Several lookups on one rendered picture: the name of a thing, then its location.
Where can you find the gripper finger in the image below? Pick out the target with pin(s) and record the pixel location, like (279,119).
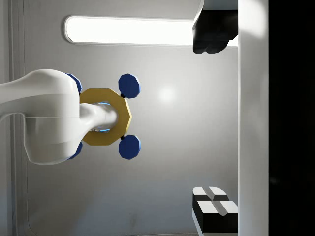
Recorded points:
(214,29)
(216,211)

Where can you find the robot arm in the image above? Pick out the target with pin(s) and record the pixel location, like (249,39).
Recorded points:
(49,115)

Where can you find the drone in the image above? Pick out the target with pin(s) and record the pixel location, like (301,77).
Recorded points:
(108,94)

